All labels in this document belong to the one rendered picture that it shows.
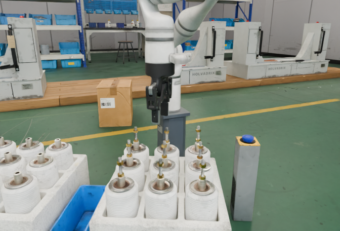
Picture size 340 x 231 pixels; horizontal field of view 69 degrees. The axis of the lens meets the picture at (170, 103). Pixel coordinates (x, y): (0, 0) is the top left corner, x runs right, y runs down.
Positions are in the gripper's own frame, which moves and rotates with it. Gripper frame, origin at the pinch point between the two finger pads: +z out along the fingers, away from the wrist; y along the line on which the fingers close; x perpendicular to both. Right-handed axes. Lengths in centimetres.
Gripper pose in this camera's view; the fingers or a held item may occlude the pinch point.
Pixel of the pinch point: (160, 114)
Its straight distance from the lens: 66.3
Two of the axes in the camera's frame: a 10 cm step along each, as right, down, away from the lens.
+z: 0.0, 9.6, 2.8
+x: 9.5, 0.9, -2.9
